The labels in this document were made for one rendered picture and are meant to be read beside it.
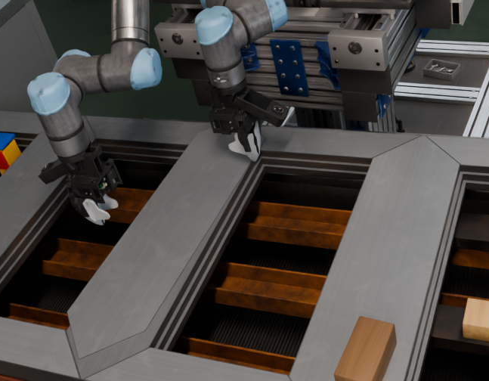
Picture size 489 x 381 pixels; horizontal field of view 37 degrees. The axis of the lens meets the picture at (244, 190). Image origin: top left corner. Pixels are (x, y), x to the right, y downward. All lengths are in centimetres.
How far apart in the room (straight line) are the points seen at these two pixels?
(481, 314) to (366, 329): 24
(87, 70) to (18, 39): 91
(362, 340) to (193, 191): 59
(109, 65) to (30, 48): 97
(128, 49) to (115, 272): 44
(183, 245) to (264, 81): 76
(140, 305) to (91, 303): 10
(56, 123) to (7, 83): 91
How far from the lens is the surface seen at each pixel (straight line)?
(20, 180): 186
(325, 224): 173
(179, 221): 155
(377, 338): 119
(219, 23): 145
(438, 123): 278
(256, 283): 163
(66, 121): 143
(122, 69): 144
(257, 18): 150
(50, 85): 140
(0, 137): 202
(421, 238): 140
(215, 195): 158
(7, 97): 233
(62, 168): 153
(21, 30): 238
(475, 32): 372
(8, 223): 174
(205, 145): 173
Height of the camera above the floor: 186
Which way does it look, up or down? 39 degrees down
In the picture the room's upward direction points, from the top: 15 degrees counter-clockwise
